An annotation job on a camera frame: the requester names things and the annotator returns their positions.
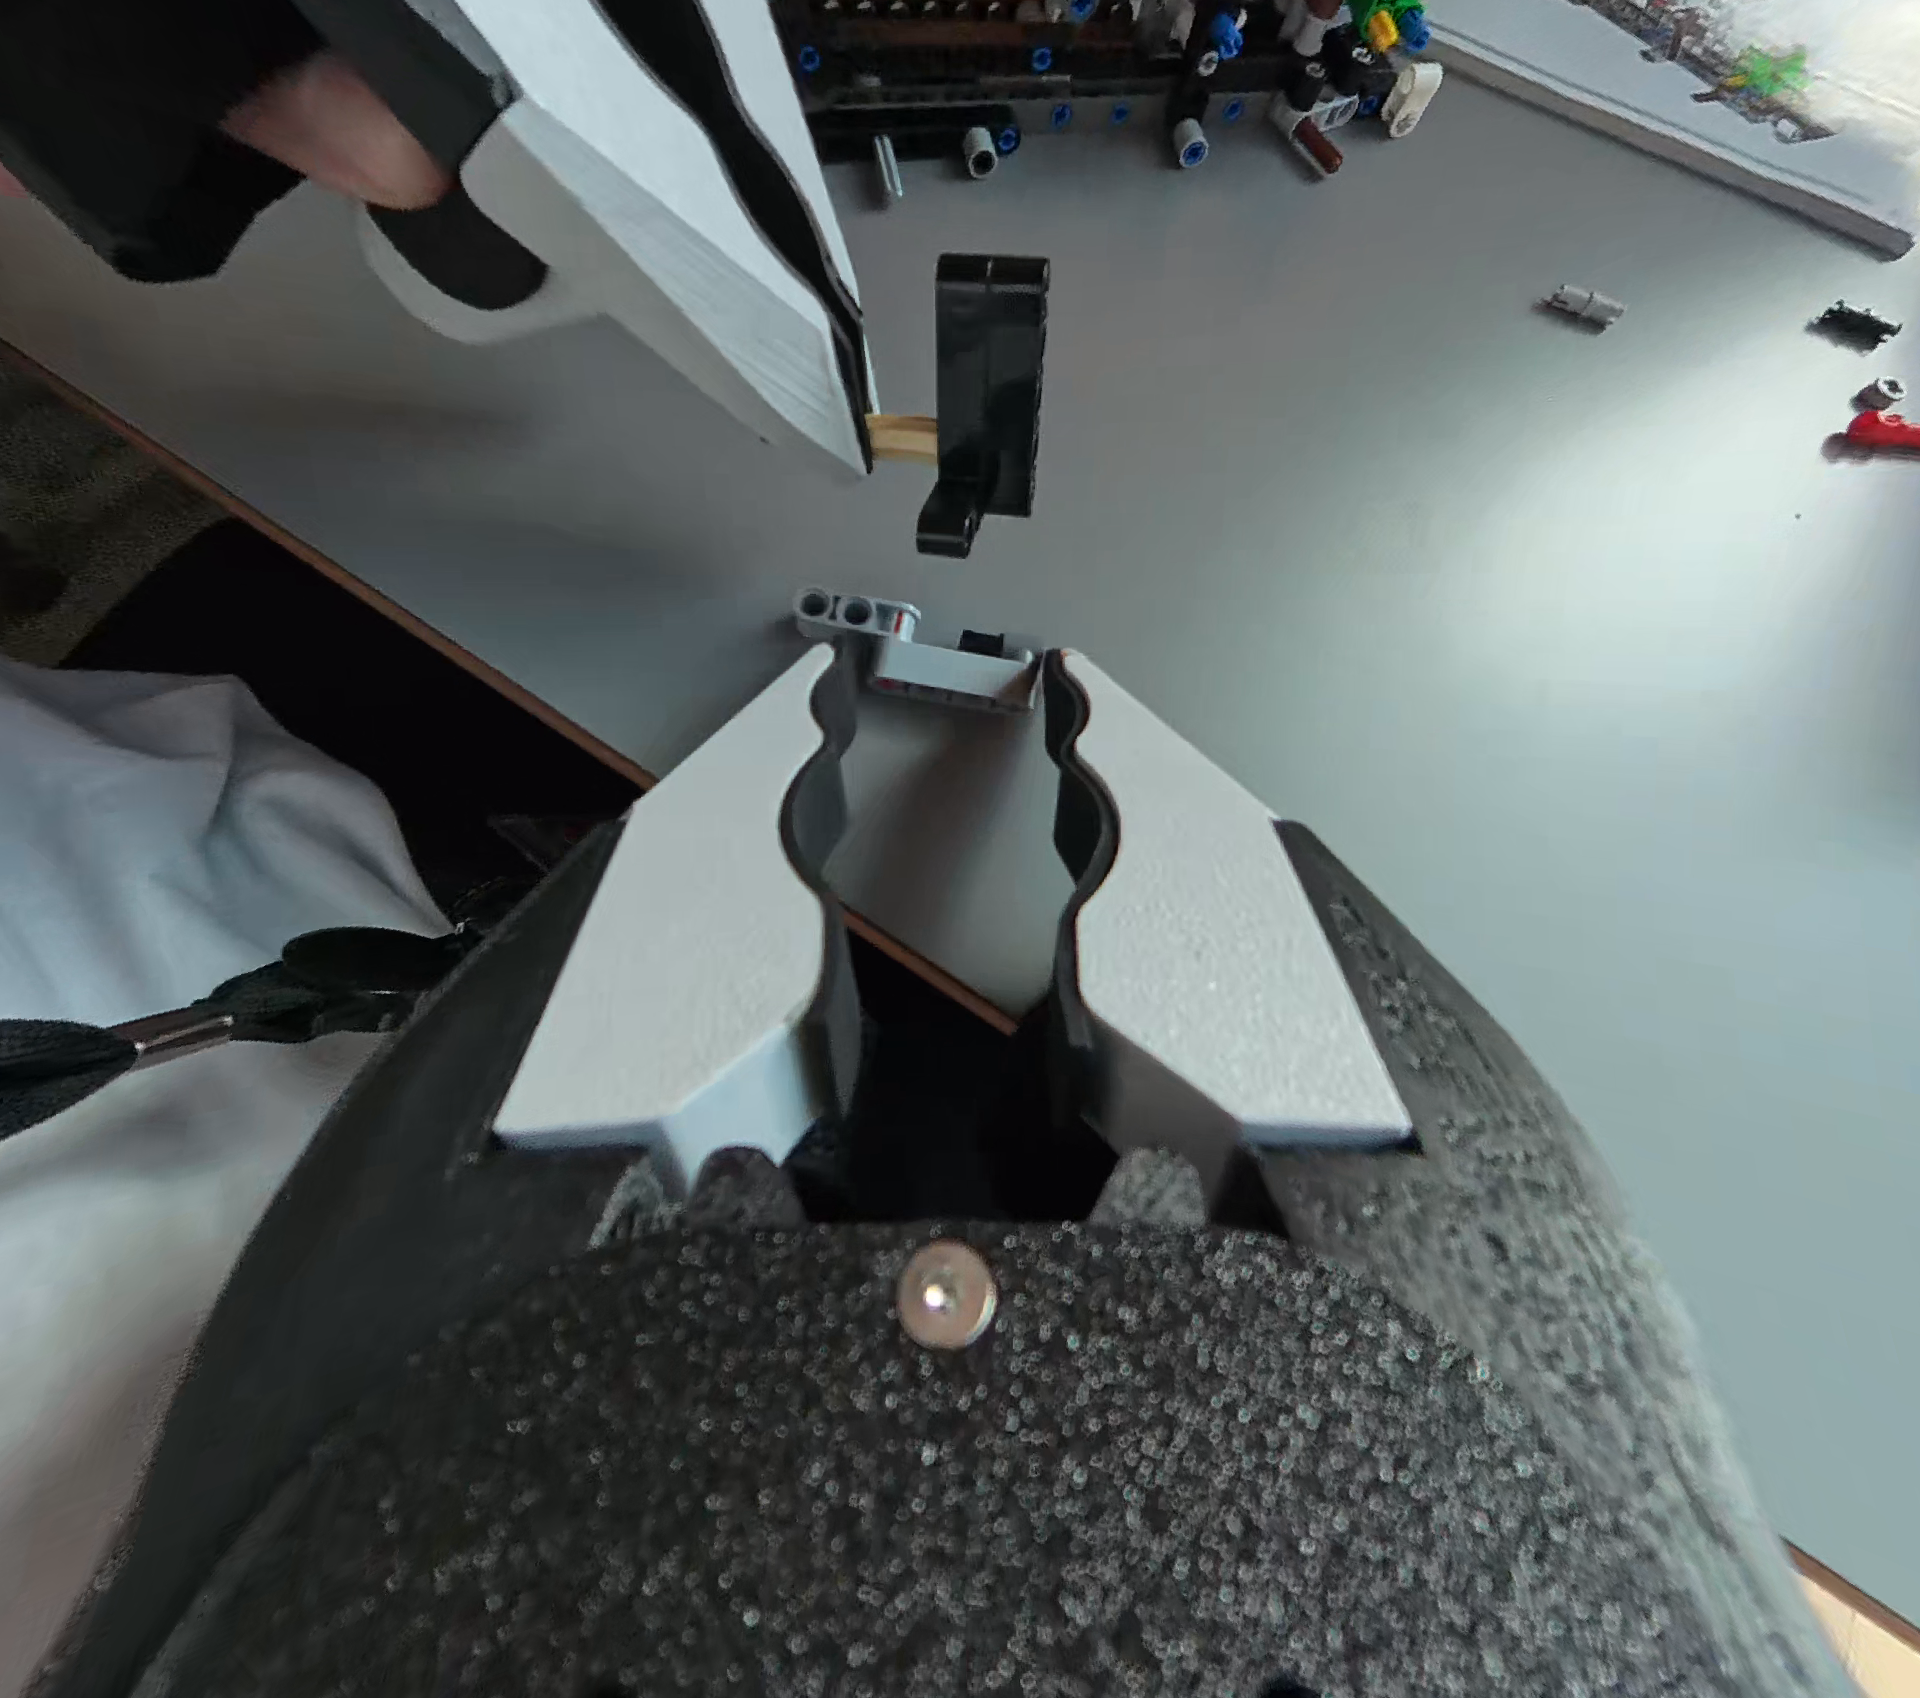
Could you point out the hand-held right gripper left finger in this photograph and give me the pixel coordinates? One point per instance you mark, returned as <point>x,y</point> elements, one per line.
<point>675,979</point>

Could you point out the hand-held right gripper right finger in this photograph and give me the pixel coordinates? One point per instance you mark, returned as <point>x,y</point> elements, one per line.
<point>1215,979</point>

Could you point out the black lego beam piece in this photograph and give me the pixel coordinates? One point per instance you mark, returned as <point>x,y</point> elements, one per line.
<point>983,378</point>

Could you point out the grey lego angled beam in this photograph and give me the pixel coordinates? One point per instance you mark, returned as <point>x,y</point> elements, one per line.
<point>960,675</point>

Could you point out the small grey lego pin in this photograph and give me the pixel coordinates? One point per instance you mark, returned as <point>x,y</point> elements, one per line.
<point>1586,305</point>

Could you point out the small red lego piece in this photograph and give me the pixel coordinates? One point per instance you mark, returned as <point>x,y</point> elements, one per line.
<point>1883,431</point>

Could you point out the small grey lego bush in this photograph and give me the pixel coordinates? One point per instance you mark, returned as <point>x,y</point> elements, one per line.
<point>1880,392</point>

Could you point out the small black lego connector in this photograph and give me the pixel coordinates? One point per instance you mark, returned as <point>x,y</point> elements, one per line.
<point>1857,325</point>

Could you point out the person's left hand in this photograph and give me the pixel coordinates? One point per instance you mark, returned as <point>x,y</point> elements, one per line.
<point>344,138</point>

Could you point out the small metal axle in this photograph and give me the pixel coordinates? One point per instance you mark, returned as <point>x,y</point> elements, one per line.
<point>886,171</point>

